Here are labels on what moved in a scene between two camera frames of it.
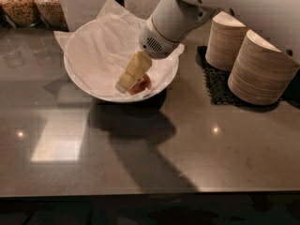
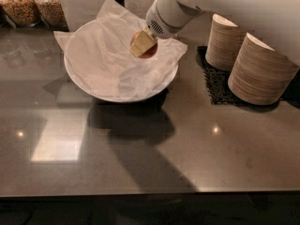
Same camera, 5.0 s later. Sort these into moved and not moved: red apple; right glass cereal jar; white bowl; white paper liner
Moved: red apple
Not moved: white paper liner; white bowl; right glass cereal jar
